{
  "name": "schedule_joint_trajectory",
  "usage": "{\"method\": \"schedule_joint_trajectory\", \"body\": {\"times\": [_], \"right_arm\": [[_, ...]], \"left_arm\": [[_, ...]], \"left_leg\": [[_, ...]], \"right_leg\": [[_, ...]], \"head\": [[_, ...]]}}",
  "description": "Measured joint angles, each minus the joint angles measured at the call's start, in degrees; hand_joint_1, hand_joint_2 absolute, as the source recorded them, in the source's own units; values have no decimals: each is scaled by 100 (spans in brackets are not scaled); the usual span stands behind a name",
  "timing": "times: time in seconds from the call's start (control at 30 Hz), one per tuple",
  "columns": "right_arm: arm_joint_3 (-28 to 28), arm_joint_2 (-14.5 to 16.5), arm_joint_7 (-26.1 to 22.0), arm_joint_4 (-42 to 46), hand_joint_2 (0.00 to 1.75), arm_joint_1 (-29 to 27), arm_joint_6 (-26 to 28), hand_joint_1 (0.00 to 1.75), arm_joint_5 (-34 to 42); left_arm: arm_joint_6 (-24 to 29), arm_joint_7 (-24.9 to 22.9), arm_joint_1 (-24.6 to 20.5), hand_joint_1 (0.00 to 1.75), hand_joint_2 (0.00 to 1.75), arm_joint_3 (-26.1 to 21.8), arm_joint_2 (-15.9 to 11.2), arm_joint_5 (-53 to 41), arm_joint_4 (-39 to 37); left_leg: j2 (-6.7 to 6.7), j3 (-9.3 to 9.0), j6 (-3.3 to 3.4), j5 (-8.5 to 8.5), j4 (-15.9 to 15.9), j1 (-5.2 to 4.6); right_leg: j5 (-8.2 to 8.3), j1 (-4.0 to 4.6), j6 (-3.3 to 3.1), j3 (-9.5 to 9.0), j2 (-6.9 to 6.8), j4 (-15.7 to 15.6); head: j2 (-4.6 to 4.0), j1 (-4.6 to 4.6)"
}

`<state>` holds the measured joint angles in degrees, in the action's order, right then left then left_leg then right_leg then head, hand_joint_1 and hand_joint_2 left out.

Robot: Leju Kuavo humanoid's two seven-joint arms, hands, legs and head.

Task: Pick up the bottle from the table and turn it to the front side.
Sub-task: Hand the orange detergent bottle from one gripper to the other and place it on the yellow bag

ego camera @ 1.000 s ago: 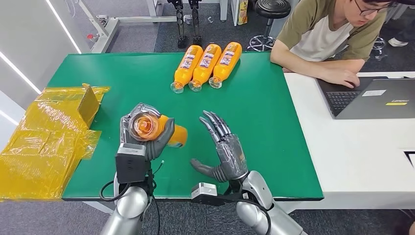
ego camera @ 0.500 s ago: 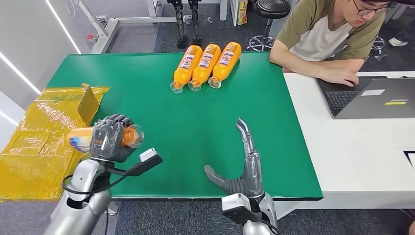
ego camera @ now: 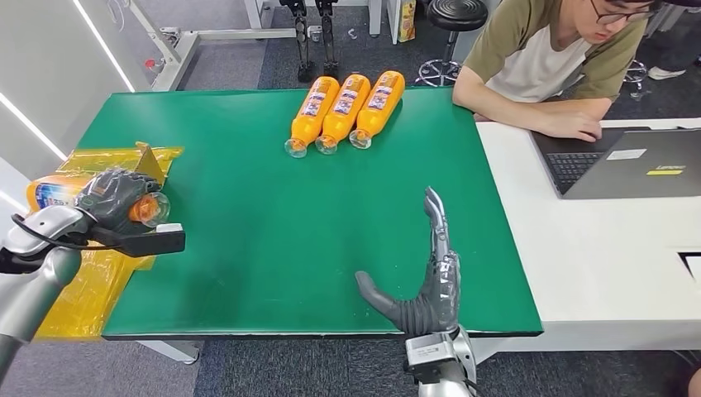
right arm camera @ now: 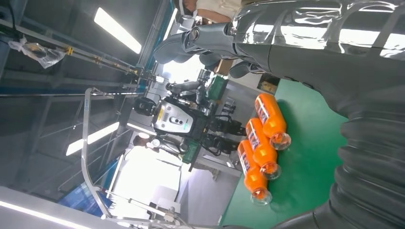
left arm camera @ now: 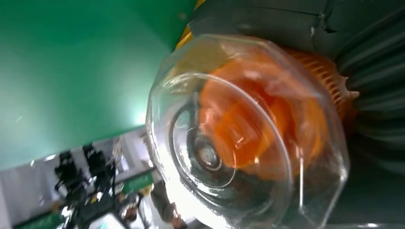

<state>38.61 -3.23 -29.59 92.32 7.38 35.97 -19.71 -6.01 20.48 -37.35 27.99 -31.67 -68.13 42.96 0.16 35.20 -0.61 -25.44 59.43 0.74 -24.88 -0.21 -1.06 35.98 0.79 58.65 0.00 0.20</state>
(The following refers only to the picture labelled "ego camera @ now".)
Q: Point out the person's right hand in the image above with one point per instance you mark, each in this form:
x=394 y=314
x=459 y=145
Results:
x=572 y=127

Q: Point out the person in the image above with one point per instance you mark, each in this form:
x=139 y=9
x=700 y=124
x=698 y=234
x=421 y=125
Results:
x=542 y=55

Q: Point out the green table mat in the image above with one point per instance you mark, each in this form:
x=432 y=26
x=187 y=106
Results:
x=296 y=230

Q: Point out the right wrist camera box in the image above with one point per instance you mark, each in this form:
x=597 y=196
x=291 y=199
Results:
x=430 y=356

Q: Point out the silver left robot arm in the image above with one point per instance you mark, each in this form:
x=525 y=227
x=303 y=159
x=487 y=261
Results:
x=33 y=285

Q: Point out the black robot leg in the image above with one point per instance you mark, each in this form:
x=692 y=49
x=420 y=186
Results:
x=327 y=38
x=302 y=44

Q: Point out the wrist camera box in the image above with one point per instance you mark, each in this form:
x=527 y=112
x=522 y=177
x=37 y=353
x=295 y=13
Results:
x=153 y=242
x=430 y=356

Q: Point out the yellow plastic wrapped box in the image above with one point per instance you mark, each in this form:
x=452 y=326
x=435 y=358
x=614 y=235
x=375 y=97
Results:
x=93 y=296

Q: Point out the white shoe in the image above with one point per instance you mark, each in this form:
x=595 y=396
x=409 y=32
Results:
x=665 y=73

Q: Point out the white table foot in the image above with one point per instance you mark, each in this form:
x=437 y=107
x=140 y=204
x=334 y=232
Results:
x=175 y=352

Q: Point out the orange bottle with blue label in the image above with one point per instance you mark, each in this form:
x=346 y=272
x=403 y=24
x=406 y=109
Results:
x=52 y=194

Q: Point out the orange juice bottle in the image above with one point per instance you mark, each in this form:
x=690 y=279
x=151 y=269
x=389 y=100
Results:
x=343 y=109
x=378 y=104
x=312 y=112

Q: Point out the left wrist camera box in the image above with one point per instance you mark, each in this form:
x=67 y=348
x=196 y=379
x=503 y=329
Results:
x=153 y=242

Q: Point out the chrome stool base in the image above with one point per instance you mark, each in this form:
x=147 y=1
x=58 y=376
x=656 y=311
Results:
x=636 y=72

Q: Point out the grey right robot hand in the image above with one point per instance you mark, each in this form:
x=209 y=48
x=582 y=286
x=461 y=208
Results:
x=435 y=301

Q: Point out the yellow printed carton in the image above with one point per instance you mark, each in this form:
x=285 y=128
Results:
x=407 y=21

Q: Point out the grey laptop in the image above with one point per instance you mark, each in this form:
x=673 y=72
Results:
x=641 y=172

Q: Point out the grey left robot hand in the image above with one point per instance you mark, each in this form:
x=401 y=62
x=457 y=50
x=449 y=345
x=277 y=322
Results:
x=112 y=200

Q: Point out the white metal frame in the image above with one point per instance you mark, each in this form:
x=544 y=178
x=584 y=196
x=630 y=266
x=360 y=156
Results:
x=181 y=46

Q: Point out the black round stool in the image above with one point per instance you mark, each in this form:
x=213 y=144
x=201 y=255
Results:
x=457 y=13

